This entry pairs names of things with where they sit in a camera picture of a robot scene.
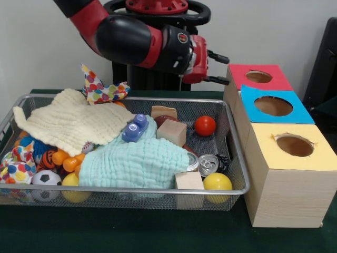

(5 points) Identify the black soda can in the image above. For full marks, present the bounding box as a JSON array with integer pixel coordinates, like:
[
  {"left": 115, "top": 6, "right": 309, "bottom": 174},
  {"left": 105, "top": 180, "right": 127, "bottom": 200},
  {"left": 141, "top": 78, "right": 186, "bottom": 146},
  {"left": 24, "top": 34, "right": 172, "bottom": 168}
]
[{"left": 199, "top": 153, "right": 231, "bottom": 177}]

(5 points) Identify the black chair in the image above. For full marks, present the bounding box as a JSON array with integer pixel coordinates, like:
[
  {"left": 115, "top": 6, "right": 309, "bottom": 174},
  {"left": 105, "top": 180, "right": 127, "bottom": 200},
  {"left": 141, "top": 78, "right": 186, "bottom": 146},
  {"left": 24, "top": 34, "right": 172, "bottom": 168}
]
[{"left": 303, "top": 17, "right": 337, "bottom": 132}]

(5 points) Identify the small wooden cube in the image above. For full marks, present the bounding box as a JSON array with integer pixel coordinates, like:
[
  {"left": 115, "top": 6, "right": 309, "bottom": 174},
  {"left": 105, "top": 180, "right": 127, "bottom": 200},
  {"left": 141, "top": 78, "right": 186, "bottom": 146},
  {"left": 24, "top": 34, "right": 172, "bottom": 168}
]
[{"left": 175, "top": 172, "right": 205, "bottom": 191}]

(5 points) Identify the blue toy car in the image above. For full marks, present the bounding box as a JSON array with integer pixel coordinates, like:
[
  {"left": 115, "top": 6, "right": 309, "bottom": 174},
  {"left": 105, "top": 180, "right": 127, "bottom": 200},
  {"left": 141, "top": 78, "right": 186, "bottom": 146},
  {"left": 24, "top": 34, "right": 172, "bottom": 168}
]
[{"left": 122, "top": 114, "right": 148, "bottom": 143}]

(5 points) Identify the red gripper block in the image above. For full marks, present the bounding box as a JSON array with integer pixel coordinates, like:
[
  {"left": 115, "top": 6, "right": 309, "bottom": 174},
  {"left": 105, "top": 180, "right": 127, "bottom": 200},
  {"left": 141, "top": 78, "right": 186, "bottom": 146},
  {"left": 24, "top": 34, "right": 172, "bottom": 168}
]
[{"left": 181, "top": 34, "right": 231, "bottom": 86}]

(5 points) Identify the colourful polka-dot cloth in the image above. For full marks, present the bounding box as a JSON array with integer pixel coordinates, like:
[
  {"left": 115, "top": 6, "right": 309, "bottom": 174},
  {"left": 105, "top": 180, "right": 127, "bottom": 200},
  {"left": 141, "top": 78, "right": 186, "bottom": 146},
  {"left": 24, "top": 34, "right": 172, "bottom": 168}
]
[{"left": 80, "top": 64, "right": 130, "bottom": 105}]

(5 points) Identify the large wooden cube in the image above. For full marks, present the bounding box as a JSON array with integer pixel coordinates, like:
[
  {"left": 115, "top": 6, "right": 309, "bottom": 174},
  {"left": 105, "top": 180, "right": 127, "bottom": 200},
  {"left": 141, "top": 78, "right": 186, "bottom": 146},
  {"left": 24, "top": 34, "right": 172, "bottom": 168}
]
[{"left": 157, "top": 119, "right": 187, "bottom": 147}]

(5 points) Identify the mint green muslin cloth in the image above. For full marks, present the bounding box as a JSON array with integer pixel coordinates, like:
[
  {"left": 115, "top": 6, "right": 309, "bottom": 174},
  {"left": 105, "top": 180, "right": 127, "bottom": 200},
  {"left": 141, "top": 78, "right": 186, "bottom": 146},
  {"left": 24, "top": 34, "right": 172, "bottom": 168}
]
[{"left": 79, "top": 115, "right": 190, "bottom": 190}]

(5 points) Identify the yellow smiley ball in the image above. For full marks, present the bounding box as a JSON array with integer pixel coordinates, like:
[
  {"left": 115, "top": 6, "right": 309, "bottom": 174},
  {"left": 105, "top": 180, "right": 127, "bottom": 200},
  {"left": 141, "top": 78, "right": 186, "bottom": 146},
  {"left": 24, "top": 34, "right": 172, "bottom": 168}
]
[{"left": 203, "top": 173, "right": 233, "bottom": 205}]

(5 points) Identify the pale yellow muslin cloth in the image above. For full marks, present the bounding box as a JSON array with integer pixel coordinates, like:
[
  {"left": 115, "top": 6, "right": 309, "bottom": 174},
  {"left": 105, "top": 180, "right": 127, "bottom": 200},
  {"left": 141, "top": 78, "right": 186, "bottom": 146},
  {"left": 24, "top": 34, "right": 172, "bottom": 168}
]
[{"left": 13, "top": 88, "right": 135, "bottom": 158}]

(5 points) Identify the brown toy football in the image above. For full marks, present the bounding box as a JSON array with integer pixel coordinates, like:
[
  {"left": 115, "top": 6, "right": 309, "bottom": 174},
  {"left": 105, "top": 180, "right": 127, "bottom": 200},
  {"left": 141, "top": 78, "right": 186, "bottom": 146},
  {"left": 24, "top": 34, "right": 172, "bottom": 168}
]
[{"left": 154, "top": 115, "right": 177, "bottom": 128}]

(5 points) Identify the red ball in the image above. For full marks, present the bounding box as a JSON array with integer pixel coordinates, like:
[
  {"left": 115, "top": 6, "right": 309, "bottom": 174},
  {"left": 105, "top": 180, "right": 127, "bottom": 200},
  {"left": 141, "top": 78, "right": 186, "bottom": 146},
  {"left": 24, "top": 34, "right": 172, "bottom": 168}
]
[{"left": 195, "top": 115, "right": 217, "bottom": 137}]

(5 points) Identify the black and white soccer ball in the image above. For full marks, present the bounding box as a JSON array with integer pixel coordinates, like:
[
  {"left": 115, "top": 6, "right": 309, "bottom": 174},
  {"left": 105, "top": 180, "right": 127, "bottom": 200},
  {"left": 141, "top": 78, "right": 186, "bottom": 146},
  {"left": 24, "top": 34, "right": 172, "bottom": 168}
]
[{"left": 30, "top": 170, "right": 62, "bottom": 203}]

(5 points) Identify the clear mesh bin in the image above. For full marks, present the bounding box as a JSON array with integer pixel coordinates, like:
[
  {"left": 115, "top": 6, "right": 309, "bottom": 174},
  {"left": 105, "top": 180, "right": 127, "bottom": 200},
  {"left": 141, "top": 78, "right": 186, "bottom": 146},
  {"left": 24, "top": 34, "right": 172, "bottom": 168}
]
[{"left": 0, "top": 94, "right": 250, "bottom": 212}]

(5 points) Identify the wooden box with three holes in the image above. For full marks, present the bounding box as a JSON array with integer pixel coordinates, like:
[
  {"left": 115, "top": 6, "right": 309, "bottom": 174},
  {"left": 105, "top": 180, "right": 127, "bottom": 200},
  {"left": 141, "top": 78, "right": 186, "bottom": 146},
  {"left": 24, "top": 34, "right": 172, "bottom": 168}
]
[{"left": 222, "top": 64, "right": 337, "bottom": 228}]

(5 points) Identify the flat tan wooden block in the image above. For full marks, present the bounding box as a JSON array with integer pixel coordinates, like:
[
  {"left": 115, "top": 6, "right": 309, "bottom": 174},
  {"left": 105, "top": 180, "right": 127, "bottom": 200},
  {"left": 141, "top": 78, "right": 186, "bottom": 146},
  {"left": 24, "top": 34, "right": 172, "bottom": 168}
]
[{"left": 151, "top": 106, "right": 178, "bottom": 120}]

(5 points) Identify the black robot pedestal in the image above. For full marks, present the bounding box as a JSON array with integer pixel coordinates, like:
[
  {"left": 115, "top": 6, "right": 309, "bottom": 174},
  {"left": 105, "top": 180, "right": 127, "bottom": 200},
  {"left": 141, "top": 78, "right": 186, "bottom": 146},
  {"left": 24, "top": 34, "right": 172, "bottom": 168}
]
[{"left": 102, "top": 0, "right": 211, "bottom": 91}]

